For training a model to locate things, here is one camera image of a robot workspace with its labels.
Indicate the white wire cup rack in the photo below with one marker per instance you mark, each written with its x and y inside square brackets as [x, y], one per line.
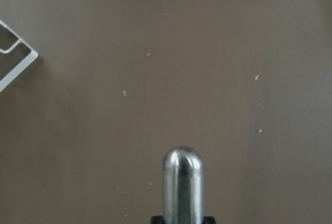
[16, 55]

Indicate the steel muddler black tip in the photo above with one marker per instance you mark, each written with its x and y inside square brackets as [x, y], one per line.
[183, 186]

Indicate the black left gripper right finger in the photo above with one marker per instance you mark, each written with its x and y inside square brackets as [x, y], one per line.
[209, 220]

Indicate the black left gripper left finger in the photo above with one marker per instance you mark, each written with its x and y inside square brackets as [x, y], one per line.
[156, 220]

